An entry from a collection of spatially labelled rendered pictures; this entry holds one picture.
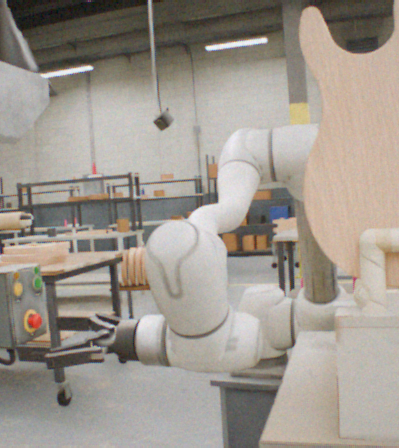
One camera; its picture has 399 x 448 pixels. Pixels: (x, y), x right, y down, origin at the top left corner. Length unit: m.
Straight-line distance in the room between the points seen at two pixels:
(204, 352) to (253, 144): 0.58
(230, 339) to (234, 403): 0.86
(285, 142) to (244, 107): 11.04
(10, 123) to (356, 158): 0.58
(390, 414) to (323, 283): 0.79
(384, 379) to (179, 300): 0.29
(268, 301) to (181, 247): 0.93
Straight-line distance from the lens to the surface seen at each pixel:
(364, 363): 0.71
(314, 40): 0.75
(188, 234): 0.71
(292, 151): 1.21
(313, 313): 1.55
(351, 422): 0.75
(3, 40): 1.18
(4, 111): 0.94
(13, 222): 1.06
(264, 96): 12.21
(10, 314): 1.37
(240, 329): 0.83
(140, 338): 0.88
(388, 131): 0.73
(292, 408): 0.85
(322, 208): 0.72
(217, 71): 12.56
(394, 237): 0.69
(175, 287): 0.72
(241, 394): 1.66
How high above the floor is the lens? 1.27
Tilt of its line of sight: 3 degrees down
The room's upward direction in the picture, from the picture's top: 4 degrees counter-clockwise
